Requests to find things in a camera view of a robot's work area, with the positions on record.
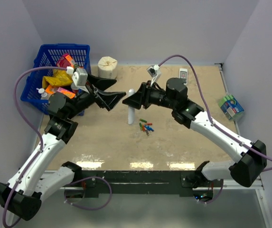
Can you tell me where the orange pink snack pack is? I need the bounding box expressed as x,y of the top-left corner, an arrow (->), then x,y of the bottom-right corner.
45,85 -> 76,99

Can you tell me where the white small bottle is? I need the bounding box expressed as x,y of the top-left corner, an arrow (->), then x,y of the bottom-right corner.
36,88 -> 49,100

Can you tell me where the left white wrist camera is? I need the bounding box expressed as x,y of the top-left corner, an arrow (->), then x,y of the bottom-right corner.
66,67 -> 88,93

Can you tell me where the wrapped toilet paper roll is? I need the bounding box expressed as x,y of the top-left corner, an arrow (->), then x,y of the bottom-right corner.
98,57 -> 118,79

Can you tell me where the aluminium frame rail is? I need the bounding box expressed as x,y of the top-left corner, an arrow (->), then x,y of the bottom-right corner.
221,175 -> 272,228

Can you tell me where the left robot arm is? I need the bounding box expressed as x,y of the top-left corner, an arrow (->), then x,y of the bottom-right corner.
0,74 -> 126,222

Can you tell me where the green blue sponge pack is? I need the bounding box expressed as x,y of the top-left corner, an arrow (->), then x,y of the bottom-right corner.
218,94 -> 244,121

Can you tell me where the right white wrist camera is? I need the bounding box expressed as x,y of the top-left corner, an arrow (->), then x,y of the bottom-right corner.
147,64 -> 161,86

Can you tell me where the long white remote control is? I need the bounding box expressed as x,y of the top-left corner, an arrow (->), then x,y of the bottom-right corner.
128,88 -> 135,125

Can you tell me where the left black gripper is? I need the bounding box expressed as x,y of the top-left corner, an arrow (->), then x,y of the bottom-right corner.
66,72 -> 126,119

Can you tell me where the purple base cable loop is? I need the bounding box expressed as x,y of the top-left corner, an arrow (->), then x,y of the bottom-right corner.
64,177 -> 114,212

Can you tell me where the red tin can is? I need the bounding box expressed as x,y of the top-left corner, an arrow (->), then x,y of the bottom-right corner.
70,83 -> 79,94

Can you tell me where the small white remote control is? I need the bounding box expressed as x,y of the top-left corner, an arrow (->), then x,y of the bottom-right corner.
178,68 -> 188,85

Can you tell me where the blue plastic basket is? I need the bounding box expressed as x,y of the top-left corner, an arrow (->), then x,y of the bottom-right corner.
20,44 -> 91,115

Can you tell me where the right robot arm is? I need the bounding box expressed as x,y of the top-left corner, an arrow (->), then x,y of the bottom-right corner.
123,78 -> 267,188

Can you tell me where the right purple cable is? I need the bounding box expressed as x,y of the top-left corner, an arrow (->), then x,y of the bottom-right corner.
158,54 -> 272,167

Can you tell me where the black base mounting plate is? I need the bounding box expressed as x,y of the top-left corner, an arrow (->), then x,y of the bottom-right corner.
64,170 -> 215,199

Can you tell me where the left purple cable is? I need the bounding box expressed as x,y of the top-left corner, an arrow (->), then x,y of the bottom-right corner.
2,66 -> 70,228

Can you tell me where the yellow snack bag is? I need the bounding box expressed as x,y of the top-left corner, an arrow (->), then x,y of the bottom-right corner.
42,69 -> 73,89

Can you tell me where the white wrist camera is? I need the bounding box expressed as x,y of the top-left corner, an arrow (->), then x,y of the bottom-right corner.
147,64 -> 161,86
66,67 -> 88,93

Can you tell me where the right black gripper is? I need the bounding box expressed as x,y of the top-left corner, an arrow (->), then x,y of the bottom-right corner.
123,80 -> 177,110

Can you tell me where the pink snack box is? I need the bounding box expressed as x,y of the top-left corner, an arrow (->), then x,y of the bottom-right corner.
56,53 -> 78,70

